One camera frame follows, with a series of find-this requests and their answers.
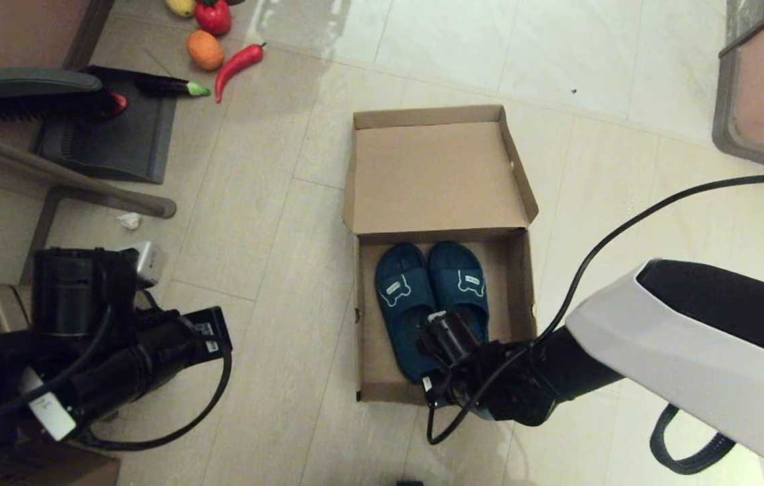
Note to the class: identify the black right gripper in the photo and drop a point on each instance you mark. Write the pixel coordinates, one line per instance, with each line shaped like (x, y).
(453, 337)

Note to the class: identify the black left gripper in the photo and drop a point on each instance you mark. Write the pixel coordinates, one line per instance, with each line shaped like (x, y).
(85, 290)

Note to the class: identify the dark blue bear-print slipper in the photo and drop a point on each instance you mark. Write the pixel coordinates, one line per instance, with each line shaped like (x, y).
(453, 304)
(399, 317)

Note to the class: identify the brown cardboard shoe box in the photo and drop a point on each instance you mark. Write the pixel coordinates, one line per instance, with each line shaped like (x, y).
(436, 175)

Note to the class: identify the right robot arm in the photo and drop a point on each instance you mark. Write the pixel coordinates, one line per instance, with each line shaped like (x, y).
(692, 364)

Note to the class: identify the crumpled white paper ball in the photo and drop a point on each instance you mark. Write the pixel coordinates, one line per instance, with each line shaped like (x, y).
(129, 221)

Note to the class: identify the dark grey dustpan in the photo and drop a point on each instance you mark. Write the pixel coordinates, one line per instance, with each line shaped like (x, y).
(125, 145)

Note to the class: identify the small red toy vegetable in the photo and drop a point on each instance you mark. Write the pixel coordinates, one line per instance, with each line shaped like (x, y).
(119, 106)

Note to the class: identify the dark grey broom brush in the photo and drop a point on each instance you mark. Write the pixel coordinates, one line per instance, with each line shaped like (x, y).
(31, 88)

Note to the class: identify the purple toy eggplant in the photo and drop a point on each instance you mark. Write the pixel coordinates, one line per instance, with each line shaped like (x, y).
(166, 86)

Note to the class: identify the orange toy fruit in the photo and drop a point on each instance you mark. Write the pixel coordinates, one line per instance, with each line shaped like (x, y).
(205, 50)

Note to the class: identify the red toy chili pepper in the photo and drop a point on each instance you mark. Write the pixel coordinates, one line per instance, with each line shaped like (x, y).
(235, 65)

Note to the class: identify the yellow toy fruit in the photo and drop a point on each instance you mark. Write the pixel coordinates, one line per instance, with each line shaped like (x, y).
(181, 7)

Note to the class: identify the red toy bell pepper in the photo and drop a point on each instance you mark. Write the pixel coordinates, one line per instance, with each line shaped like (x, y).
(213, 17)

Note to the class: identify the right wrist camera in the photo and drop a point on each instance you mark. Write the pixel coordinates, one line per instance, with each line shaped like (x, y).
(437, 316)

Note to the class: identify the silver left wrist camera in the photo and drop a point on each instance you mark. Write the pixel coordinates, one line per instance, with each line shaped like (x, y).
(149, 263)

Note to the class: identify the brown metal chair frame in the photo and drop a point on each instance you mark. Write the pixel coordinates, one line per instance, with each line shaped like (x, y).
(85, 179)

